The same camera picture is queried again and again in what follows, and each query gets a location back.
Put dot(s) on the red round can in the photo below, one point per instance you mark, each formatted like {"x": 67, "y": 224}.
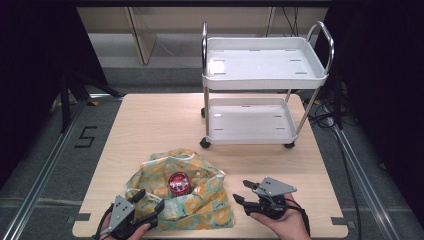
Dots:
{"x": 179, "y": 183}

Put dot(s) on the black metal stand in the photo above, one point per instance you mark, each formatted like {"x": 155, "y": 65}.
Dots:
{"x": 66, "y": 100}

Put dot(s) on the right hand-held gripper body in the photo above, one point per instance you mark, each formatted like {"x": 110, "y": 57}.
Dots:
{"x": 275, "y": 188}

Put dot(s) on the white two-tier trolley cart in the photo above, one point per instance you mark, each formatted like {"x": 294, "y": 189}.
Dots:
{"x": 263, "y": 63}

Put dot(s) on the aluminium floor rail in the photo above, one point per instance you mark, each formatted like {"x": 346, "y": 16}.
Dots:
{"x": 363, "y": 180}
{"x": 40, "y": 180}

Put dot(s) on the person's right hand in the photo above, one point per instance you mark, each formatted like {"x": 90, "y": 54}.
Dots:
{"x": 290, "y": 226}

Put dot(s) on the fruit print cloth bag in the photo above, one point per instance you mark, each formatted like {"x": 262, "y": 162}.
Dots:
{"x": 200, "y": 206}

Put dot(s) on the light wooden cabinet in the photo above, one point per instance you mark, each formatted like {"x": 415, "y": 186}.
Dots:
{"x": 143, "y": 36}

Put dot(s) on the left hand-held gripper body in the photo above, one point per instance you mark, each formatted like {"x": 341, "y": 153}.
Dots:
{"x": 121, "y": 213}

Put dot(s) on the person's left hand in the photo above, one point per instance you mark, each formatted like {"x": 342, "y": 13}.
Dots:
{"x": 138, "y": 234}

